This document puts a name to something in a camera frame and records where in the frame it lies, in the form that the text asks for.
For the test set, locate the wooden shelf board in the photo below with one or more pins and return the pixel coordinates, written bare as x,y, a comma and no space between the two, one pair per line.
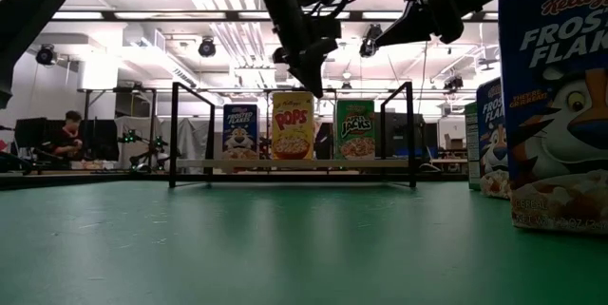
294,164

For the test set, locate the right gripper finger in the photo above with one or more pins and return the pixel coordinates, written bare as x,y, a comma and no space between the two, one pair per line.
437,17

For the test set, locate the grey draped cover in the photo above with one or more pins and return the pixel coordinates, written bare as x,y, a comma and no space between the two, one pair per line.
190,139

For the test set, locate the black metal table frame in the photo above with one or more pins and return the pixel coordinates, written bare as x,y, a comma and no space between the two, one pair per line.
95,179

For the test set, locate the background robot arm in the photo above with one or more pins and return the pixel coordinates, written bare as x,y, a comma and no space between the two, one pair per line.
142,158

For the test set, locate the green Apple Jacks cereal box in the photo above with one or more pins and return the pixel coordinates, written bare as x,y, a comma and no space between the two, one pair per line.
355,129
472,148

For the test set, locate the black metal shelf end frame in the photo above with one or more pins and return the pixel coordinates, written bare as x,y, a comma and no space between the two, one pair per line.
412,143
173,143

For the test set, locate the black ceiling-hung device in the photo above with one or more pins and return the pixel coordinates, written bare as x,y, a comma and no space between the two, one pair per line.
453,84

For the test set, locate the yellow Corn Pops cereal box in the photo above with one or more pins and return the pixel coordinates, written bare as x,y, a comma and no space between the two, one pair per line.
292,124

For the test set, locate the green table mat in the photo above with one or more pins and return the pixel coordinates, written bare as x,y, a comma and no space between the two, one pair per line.
285,248

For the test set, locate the blue Frosted Flakes cereal box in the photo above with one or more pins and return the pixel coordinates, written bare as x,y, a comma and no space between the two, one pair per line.
494,143
240,129
556,105

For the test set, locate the black monitor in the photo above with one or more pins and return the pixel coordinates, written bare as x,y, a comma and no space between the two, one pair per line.
31,133
100,141
396,136

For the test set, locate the brown cardboard box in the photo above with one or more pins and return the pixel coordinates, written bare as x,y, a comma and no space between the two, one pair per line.
454,142

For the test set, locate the person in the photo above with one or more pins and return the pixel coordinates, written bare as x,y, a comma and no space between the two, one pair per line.
66,141

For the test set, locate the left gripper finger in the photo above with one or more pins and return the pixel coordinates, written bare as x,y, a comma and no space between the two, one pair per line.
313,67

